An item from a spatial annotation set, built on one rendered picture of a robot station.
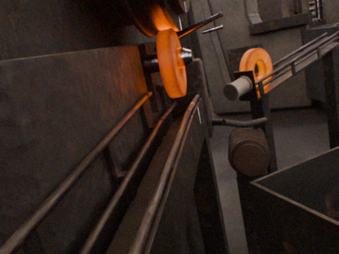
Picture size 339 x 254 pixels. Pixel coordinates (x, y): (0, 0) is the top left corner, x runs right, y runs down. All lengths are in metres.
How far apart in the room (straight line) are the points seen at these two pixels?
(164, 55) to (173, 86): 0.07
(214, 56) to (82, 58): 3.07
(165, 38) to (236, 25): 2.74
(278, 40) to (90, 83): 2.97
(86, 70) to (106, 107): 0.07
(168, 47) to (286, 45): 2.72
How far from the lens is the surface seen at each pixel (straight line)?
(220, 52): 3.47
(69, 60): 0.45
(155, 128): 0.66
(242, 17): 3.43
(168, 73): 0.70
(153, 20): 0.69
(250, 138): 1.05
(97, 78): 0.52
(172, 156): 0.49
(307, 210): 0.27
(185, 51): 0.75
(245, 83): 1.14
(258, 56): 1.23
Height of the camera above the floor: 0.86
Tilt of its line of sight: 13 degrees down
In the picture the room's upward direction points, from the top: 12 degrees counter-clockwise
